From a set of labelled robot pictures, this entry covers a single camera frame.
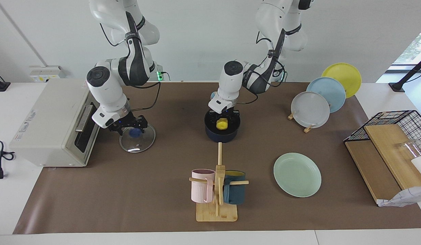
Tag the green plate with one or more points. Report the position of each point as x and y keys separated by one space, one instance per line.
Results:
x=297 y=175

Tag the glass lid with blue knob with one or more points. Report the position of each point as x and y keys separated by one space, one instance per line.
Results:
x=138 y=141

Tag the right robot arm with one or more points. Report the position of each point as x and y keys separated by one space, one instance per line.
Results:
x=106 y=92

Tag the pink ribbed mug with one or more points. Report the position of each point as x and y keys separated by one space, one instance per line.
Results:
x=201 y=187

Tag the wooden shelf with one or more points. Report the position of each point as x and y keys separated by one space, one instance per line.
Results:
x=384 y=160

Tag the yellow plate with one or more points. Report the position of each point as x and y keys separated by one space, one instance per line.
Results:
x=346 y=75

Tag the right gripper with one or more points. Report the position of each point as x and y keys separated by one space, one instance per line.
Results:
x=128 y=119

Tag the yellow potato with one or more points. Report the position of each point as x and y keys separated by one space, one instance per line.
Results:
x=222 y=124

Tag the dark blue pot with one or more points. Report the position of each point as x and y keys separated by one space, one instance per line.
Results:
x=222 y=135

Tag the grey plate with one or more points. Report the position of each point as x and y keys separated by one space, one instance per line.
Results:
x=309 y=109

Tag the wooden mug rack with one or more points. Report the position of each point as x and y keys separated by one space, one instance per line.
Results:
x=217 y=211

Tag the white toaster oven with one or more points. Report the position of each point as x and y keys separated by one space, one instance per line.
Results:
x=50 y=119

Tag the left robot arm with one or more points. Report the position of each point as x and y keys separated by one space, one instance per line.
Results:
x=229 y=83

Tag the dark blue mug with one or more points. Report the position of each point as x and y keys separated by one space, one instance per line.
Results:
x=235 y=194

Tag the clear glass cup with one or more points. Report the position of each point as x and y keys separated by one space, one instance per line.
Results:
x=408 y=148

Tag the white wall socket box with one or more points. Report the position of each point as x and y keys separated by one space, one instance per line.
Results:
x=47 y=73

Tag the wooden plate rack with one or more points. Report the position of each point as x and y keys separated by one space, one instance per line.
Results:
x=308 y=129

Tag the light blue plate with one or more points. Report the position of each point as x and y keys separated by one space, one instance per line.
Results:
x=327 y=93

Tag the window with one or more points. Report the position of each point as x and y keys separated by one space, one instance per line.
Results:
x=414 y=47

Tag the white cloth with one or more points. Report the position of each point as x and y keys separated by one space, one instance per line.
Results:
x=406 y=197

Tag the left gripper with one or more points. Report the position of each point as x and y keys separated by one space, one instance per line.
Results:
x=224 y=113

